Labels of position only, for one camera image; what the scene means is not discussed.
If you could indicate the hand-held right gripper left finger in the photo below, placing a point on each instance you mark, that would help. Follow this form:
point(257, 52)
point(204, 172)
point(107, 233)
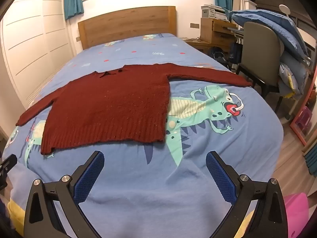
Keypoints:
point(89, 176)

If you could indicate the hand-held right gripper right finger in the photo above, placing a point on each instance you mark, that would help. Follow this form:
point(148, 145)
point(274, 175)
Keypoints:
point(220, 178)

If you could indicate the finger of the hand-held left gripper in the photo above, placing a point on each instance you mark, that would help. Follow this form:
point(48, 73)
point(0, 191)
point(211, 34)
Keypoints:
point(10, 161)

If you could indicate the dark red knitted sweater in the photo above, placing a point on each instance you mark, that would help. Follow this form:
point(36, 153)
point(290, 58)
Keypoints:
point(106, 104)

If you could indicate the yellow cloth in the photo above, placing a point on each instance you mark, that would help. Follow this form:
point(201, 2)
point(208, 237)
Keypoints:
point(16, 215)

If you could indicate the blue dinosaur print duvet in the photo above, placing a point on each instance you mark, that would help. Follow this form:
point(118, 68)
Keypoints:
point(153, 183)

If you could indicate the pink plastic object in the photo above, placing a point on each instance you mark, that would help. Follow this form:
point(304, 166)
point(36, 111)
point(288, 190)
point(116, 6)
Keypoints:
point(296, 213)

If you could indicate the pink plastic stool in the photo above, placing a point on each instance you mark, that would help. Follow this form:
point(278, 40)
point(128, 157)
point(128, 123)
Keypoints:
point(304, 119)

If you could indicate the white wardrobe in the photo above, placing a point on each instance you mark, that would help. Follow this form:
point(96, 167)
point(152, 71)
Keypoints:
point(37, 44)

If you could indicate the light blue printed bedding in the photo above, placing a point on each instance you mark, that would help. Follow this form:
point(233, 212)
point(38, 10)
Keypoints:
point(292, 76)

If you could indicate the navy tote bag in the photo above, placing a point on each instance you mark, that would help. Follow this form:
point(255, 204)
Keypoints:
point(235, 52)

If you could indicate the grey upholstered chair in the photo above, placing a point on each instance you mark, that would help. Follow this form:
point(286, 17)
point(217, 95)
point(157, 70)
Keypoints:
point(260, 54)

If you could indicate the low wooden bedside table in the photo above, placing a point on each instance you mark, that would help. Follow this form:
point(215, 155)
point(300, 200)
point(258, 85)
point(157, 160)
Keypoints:
point(195, 43)

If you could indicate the wooden drawer cabinet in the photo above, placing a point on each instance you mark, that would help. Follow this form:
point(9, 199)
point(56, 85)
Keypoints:
point(215, 32)

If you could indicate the wooden bed headboard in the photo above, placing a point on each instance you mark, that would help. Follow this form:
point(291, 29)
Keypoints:
point(126, 22)

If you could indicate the pile of blue pillows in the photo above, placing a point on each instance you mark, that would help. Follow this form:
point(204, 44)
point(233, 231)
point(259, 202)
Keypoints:
point(272, 27)

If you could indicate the white printer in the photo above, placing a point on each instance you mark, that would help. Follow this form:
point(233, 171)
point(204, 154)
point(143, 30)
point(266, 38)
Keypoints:
point(213, 11)

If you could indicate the white round lamp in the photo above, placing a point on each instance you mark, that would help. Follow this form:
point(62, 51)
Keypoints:
point(284, 8)

